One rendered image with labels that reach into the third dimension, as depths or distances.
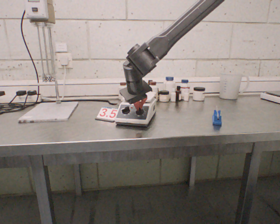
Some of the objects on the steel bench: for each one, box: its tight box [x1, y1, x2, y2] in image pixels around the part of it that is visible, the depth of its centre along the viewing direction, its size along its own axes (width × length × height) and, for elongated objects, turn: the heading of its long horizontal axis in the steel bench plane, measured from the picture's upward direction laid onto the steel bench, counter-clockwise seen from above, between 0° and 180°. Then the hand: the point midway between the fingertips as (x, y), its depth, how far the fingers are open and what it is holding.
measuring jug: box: [219, 72, 249, 100], centre depth 123 cm, size 18×13×15 cm
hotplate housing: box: [115, 98, 156, 126], centre depth 87 cm, size 22×13×8 cm, turn 166°
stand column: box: [49, 28, 61, 104], centre depth 99 cm, size 3×3×70 cm
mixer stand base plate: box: [18, 102, 78, 122], centre depth 98 cm, size 30×20×1 cm, turn 7°
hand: (138, 107), depth 79 cm, fingers closed, pressing on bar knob
